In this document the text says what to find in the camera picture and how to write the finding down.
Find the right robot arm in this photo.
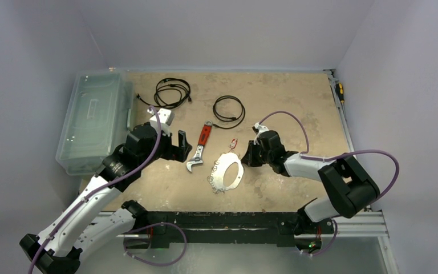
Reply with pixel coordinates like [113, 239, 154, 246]
[241, 131, 380, 235]

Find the large coiled black cable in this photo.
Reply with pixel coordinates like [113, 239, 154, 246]
[135, 78, 193, 110]

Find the small coiled black cable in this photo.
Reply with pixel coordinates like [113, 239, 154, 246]
[212, 95, 246, 130]

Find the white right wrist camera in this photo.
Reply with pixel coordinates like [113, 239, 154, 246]
[253, 122, 269, 145]

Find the red handled adjustable wrench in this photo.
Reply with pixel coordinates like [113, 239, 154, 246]
[186, 120, 213, 173]

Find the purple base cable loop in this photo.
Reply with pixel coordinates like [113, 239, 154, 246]
[123, 221, 188, 267]

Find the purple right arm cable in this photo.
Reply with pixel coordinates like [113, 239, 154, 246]
[257, 110, 400, 207]

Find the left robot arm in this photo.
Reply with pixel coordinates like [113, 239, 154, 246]
[19, 122, 192, 273]

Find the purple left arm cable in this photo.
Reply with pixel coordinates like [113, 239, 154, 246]
[28, 106, 163, 274]

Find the clear plastic storage box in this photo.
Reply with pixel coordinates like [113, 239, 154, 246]
[55, 70, 135, 176]

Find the aluminium frame rail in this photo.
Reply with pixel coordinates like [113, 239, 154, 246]
[325, 69, 399, 274]

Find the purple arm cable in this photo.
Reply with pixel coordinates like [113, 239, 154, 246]
[257, 110, 400, 207]
[28, 106, 163, 274]

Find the yellow black screwdriver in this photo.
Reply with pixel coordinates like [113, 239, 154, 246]
[335, 83, 344, 104]

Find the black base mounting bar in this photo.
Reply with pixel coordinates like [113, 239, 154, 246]
[134, 211, 334, 248]

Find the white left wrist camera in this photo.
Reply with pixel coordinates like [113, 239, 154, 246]
[147, 107, 175, 137]

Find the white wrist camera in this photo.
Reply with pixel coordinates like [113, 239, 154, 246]
[147, 107, 175, 137]
[253, 122, 269, 145]

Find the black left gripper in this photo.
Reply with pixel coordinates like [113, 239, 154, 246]
[139, 126, 191, 168]

